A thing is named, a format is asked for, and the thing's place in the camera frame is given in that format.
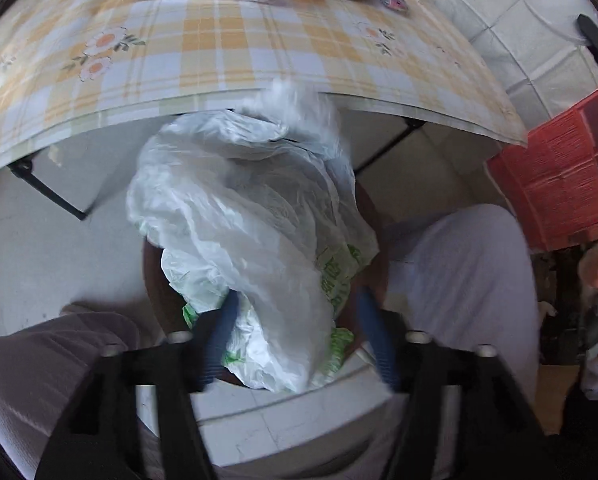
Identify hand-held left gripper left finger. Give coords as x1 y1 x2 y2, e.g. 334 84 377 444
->
34 290 242 480

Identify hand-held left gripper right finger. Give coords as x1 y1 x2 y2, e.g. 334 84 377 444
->
356 285 570 480

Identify white plastic bag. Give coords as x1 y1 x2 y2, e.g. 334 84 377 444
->
125 77 380 393

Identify person's right hand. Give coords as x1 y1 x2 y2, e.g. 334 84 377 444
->
576 237 598 291

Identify person's right leg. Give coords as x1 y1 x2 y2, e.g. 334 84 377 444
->
374 205 540 480

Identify person's leg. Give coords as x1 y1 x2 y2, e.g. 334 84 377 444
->
0 302 214 480
374 205 540 480

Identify red printed box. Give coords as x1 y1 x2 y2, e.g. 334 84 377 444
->
484 85 598 253

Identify person's left leg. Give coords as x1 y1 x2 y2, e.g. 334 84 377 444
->
0 302 214 480

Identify black table leg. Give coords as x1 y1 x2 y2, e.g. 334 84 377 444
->
354 117 427 176
6 157 90 221

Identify checkered floral tablecloth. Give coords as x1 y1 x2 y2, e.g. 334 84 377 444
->
0 0 530 181

